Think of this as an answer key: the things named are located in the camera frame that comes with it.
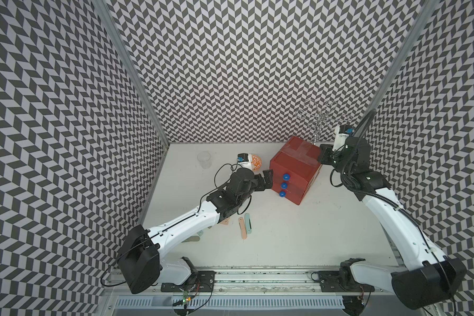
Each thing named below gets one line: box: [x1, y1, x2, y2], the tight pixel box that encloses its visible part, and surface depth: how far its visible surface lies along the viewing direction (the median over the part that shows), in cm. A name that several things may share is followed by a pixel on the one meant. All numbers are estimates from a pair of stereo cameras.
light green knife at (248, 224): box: [244, 212, 253, 235], surface depth 88 cm
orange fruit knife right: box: [238, 216, 248, 240], surface depth 88 cm
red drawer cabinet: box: [269, 135, 322, 206], surface depth 87 cm
